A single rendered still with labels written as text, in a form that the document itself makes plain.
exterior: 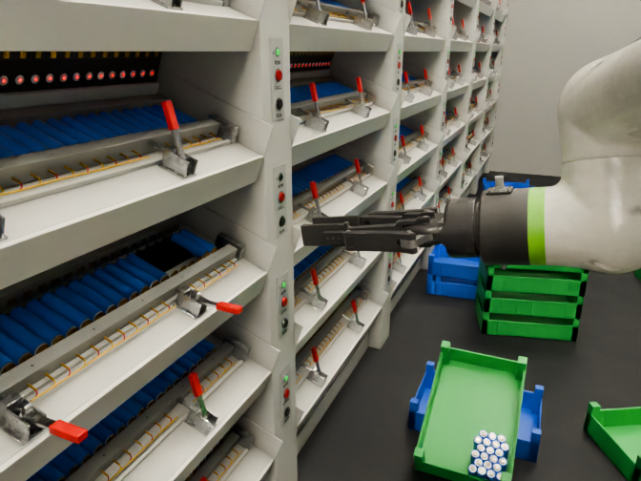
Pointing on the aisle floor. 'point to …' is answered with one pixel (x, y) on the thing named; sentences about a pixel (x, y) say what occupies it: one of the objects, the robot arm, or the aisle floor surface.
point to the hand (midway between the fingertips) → (330, 230)
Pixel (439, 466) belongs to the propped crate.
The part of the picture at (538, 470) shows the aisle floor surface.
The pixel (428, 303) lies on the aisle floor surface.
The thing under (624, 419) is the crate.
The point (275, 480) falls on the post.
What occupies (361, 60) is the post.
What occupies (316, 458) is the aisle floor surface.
